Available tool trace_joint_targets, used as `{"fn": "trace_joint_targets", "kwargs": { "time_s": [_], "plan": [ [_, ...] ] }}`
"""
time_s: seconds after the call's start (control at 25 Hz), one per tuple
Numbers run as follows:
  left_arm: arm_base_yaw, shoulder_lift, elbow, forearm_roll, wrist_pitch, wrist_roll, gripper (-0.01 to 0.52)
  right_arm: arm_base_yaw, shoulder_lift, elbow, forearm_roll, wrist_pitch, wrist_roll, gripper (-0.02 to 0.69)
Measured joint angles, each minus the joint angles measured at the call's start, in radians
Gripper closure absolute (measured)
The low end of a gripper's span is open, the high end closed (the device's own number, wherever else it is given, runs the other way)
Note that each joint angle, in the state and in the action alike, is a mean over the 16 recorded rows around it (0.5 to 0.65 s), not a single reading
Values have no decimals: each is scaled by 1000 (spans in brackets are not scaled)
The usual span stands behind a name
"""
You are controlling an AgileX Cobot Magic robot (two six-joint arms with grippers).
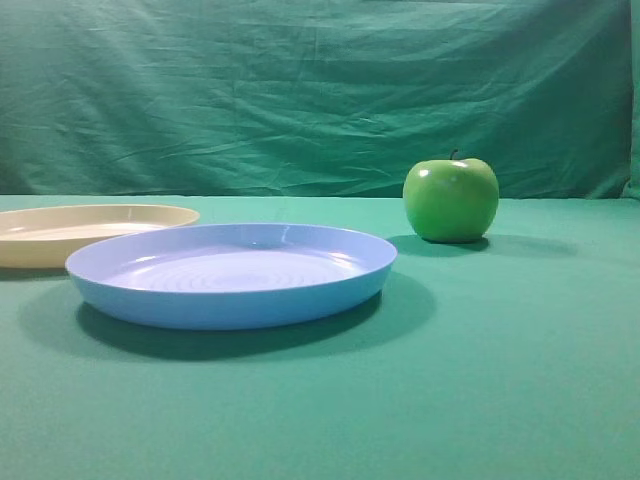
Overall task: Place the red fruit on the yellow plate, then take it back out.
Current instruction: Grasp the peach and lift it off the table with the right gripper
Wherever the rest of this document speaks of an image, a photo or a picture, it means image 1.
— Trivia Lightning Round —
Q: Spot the blue plastic plate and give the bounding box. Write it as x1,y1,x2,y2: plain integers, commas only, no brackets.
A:
65,223,398,330

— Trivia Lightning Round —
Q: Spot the yellow plastic plate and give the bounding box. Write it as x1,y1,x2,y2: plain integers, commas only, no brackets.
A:
1,204,200,269

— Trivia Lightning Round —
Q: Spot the green apple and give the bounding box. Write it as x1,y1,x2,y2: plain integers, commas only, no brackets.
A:
402,151,499,243

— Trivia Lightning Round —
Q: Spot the green table cloth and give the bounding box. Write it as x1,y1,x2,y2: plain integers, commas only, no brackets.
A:
1,197,639,479

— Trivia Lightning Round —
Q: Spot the green backdrop cloth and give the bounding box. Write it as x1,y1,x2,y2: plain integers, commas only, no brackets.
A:
1,1,639,199

